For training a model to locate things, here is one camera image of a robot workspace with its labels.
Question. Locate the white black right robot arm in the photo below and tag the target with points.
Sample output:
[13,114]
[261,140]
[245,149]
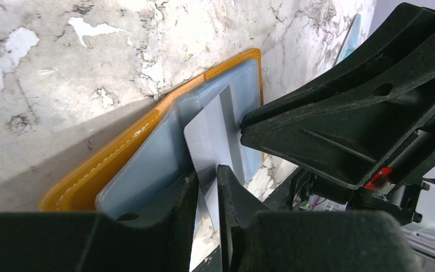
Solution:
[364,131]

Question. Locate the clear blue packaged item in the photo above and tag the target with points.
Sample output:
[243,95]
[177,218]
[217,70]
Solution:
[351,41]

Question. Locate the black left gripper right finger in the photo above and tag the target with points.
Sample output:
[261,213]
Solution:
[255,238]

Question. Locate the light blue card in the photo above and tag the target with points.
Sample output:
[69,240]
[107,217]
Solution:
[164,156]

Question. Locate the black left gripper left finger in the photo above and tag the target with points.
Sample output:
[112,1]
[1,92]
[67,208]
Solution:
[158,237]

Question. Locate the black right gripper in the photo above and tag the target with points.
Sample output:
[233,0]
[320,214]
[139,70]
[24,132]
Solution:
[363,132]

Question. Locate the white silver card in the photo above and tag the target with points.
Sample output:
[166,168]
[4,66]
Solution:
[212,139]

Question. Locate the tan leather card holder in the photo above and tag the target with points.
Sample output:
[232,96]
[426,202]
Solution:
[78,189]

